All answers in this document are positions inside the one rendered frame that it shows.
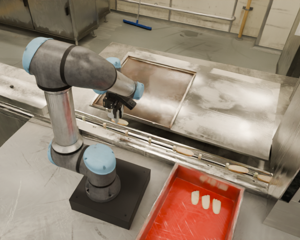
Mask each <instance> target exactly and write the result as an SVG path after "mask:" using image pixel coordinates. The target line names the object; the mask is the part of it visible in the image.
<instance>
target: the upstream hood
mask: <svg viewBox="0 0 300 240"><path fill-rule="evenodd" d="M0 101H2V102H5V103H7V104H10V105H13V106H16V107H19V108H22V109H25V110H28V111H31V112H34V113H37V114H39V115H42V116H44V115H46V114H47V113H48V112H49V111H48V107H47V103H46V99H45V94H44V91H42V90H40V89H39V88H38V86H37V85H36V84H33V83H30V82H26V81H23V80H19V79H17V78H13V77H10V76H7V75H4V74H0Z"/></svg>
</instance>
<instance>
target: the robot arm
mask: <svg viewBox="0 0 300 240"><path fill-rule="evenodd" d="M22 65H23V68H24V70H25V71H26V72H27V73H28V74H30V75H34V76H35V79H36V83H37V86H38V88H39V89H40V90H42V91H44V94H45V99H46V103H47V107H48V111H49V116H50V121H51V125H52V130H53V134H54V138H53V139H52V140H51V142H50V143H49V146H48V149H49V150H48V151H47V155H48V159H49V161H50V162H51V163H52V164H55V165H56V166H58V167H62V168H65V169H68V170H71V171H73V172H76V173H79V174H82V175H85V176H87V180H86V183H85V190H86V193H87V195H88V197H89V198H90V199H91V200H93V201H95V202H100V203H103V202H108V201H111V200H112V199H114V198H115V197H116V196H117V195H118V193H119V191H120V179H119V177H118V175H117V174H116V158H115V155H114V152H113V150H112V149H111V148H110V147H108V146H107V145H104V144H99V143H97V144H96V145H94V144H92V145H87V144H84V143H83V138H82V136H81V135H80V134H79V133H78V129H77V123H76V115H75V109H74V102H73V95H72V87H78V88H86V89H92V90H93V91H94V92H95V93H97V94H99V95H102V94H104V93H106V95H105V96H104V98H103V107H105V108H107V109H112V110H111V113H108V117H110V118H112V119H113V120H114V121H115V123H118V122H119V114H120V119H121V118H122V115H123V110H124V106H126V107H127V108H129V109H130V110H132V109H133V108H134V107H135V106H136V104H137V103H136V102H135V101H134V100H133V99H135V100H140V99H141V97H142V95H143V92H144V85H143V84H142V83H139V82H138V81H137V82H136V81H133V80H131V79H130V78H128V77H126V76H125V75H123V74H122V73H121V64H120V60H119V59H118V58H115V57H109V58H106V59H105V58H103V57H102V56H100V55H98V54H97V53H95V52H93V51H91V50H89V49H87V48H85V47H82V46H77V45H73V44H69V43H65V42H62V41H58V40H54V39H52V38H44V37H37V38H35V39H33V40H32V41H31V42H30V43H29V44H28V45H27V47H26V49H25V51H24V53H23V57H22ZM104 103H105V105H104Z"/></svg>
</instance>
